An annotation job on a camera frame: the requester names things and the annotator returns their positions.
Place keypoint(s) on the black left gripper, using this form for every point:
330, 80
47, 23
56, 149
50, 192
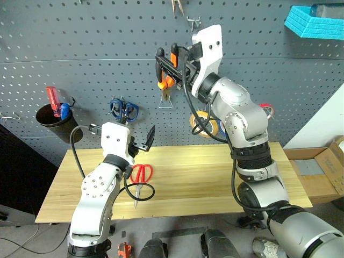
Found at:
133, 147

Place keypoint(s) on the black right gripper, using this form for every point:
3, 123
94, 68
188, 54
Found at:
191, 70

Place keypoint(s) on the orange and black pliers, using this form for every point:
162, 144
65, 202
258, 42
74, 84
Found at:
168, 85

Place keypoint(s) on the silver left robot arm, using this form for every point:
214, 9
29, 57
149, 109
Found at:
94, 193

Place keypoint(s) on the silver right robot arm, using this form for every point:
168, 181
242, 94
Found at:
242, 107

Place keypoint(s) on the yellow tape roll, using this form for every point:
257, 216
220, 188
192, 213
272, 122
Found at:
212, 129

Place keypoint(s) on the blue tape roll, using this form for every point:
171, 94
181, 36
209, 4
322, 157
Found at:
222, 129

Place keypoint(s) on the grey pegboard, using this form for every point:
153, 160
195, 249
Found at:
80, 53

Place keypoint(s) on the red tape roll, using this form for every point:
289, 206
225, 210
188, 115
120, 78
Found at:
268, 106

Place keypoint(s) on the metal double peg hook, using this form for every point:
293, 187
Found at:
194, 22

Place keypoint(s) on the black peg hook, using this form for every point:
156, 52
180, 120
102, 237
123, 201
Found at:
74, 101

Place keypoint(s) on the black cup holder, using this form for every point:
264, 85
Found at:
57, 129

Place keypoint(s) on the dark rounded shape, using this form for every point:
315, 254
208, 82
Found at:
217, 244
154, 248

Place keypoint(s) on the orange and black floor tool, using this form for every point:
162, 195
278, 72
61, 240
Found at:
125, 250

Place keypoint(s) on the small metal peg hook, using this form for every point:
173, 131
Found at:
12, 116

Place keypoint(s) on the cyan plastic bin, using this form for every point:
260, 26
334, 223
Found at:
309, 25

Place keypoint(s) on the white panel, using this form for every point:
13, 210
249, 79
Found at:
317, 121

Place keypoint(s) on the grey shoe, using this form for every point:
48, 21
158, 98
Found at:
266, 247

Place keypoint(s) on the cardboard box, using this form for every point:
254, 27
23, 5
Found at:
322, 174

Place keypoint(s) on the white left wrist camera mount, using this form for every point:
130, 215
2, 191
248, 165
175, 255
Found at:
115, 139

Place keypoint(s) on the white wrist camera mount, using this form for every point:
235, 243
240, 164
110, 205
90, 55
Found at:
115, 139
212, 56

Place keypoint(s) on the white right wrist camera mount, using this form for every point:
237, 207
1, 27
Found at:
212, 56

